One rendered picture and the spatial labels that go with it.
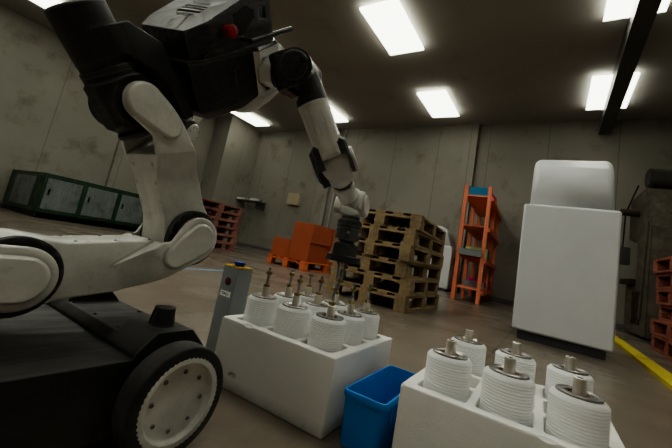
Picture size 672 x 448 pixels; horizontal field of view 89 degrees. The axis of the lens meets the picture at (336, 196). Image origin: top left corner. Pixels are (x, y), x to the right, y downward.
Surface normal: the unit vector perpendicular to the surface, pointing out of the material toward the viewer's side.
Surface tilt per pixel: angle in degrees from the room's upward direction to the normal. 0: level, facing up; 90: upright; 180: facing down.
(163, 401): 90
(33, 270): 90
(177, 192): 90
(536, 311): 90
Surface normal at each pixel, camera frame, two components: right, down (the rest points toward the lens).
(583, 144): -0.51, -0.22
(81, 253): 0.84, 0.07
